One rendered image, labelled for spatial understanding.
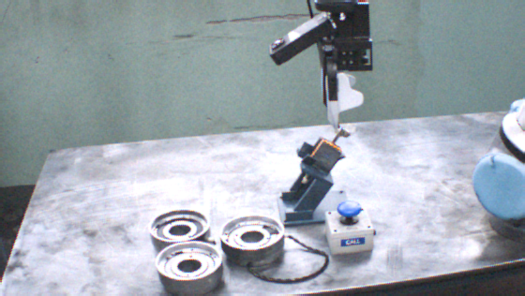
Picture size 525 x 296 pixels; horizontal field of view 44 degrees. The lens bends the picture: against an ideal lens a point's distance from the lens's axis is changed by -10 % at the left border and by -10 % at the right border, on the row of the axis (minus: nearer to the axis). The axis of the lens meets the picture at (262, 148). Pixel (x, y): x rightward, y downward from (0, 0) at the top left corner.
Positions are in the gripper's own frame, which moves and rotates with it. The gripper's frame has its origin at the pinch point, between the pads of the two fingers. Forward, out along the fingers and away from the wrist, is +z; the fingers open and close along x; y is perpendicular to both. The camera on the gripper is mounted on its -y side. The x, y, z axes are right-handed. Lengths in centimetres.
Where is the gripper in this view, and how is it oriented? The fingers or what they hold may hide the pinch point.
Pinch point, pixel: (328, 113)
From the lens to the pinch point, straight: 120.8
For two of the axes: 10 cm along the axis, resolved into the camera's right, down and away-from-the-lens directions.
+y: 10.0, -0.7, 0.1
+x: -0.4, -4.4, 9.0
